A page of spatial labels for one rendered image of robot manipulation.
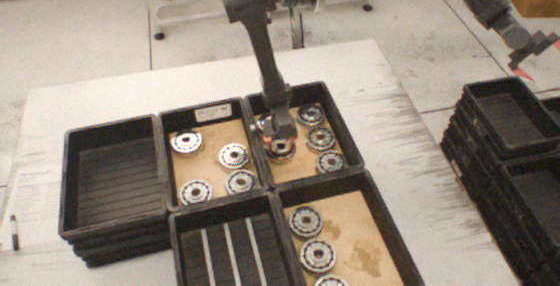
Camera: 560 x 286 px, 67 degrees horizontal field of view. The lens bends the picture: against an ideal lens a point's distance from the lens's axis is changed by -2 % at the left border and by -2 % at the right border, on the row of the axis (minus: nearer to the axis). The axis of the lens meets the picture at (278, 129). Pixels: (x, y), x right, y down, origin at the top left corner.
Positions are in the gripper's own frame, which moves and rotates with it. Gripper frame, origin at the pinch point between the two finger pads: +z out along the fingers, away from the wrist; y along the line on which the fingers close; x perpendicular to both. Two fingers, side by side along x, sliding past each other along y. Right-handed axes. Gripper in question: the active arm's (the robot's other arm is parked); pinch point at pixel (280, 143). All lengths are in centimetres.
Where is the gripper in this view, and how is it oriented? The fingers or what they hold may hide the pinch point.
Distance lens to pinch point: 143.6
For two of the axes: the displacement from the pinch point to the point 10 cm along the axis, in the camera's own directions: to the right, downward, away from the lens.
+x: -1.4, -7.6, 6.4
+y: 9.9, -1.1, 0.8
